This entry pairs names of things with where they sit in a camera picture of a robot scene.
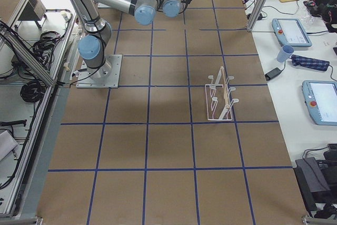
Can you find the blue cup on desk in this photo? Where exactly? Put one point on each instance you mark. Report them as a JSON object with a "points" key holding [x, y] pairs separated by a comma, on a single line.
{"points": [[285, 52]]}

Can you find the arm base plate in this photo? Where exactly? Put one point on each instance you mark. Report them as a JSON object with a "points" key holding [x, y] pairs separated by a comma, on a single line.
{"points": [[110, 74]]}

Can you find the white wire cup rack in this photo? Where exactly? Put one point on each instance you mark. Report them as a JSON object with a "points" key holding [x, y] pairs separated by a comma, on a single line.
{"points": [[219, 103]]}

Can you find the teach pendant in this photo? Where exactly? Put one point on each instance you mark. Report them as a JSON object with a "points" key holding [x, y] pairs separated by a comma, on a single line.
{"points": [[290, 31], [320, 99]]}

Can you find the grey control box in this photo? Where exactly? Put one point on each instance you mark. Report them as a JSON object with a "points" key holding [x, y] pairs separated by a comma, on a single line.
{"points": [[34, 10]]}

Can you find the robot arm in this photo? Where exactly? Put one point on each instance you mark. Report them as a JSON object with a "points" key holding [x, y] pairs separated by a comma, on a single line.
{"points": [[92, 46]]}

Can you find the upper teach pendant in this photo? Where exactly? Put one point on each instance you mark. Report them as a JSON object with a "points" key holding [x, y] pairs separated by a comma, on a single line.
{"points": [[290, 31]]}

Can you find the plaid blue cloth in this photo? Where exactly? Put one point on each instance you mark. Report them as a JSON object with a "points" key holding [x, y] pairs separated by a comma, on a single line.
{"points": [[310, 63]]}

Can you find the lower teach pendant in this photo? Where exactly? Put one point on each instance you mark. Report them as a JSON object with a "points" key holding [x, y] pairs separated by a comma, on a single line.
{"points": [[320, 99]]}

